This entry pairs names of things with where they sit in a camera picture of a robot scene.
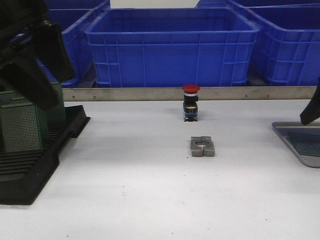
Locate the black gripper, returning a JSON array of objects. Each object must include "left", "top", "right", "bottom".
[{"left": 0, "top": 0, "right": 75, "bottom": 110}]

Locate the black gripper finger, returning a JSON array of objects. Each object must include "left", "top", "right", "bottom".
[{"left": 299, "top": 77, "right": 320, "bottom": 125}]

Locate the green perforated circuit board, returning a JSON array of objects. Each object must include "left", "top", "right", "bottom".
[{"left": 288, "top": 132, "right": 320, "bottom": 157}]

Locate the silver metal tray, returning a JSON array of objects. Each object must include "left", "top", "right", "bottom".
[{"left": 272, "top": 122, "right": 320, "bottom": 168}]

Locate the green board left middle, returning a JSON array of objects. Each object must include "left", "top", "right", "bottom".
[{"left": 0, "top": 90, "right": 21, "bottom": 106}]

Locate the green board back right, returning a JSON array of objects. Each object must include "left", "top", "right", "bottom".
[{"left": 46, "top": 81, "right": 67, "bottom": 122}]

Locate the green board middle row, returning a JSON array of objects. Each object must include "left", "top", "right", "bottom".
[{"left": 11, "top": 96, "right": 49, "bottom": 139}]

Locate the black slotted board rack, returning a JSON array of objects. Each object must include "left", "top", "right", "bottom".
[{"left": 0, "top": 105, "right": 91, "bottom": 205}]

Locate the blue left plastic crate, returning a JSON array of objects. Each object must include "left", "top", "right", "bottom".
[{"left": 48, "top": 9, "right": 95, "bottom": 88}]

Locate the blue plastic crate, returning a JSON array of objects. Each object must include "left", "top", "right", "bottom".
[
  {"left": 85, "top": 8, "right": 259, "bottom": 88},
  {"left": 244, "top": 7, "right": 320, "bottom": 87},
  {"left": 48, "top": 9, "right": 95, "bottom": 88}
]

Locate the blue far left crate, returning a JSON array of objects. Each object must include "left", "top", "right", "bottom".
[{"left": 44, "top": 0, "right": 110, "bottom": 10}]

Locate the blue right plastic crate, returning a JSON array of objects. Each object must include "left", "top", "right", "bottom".
[{"left": 244, "top": 7, "right": 320, "bottom": 87}]

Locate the grey metal clamp block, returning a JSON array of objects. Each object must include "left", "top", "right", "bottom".
[{"left": 190, "top": 136, "right": 215, "bottom": 157}]

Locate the blue centre plastic crate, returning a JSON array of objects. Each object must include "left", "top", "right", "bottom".
[{"left": 85, "top": 8, "right": 259, "bottom": 88}]

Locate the red emergency stop button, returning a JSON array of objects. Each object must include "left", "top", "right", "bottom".
[{"left": 182, "top": 84, "right": 201, "bottom": 122}]

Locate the blue far right crate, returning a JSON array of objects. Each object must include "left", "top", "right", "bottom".
[{"left": 195, "top": 0, "right": 320, "bottom": 8}]

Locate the metal table edge rail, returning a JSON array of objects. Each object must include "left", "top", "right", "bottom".
[{"left": 62, "top": 86, "right": 316, "bottom": 102}]

